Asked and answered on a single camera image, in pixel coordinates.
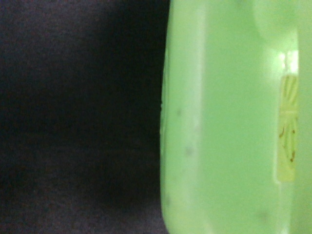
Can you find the black tablecloth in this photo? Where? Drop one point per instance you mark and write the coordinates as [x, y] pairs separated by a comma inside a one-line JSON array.
[[80, 89]]

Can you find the green watering can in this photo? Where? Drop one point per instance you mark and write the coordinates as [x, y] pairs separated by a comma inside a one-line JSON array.
[[236, 117]]

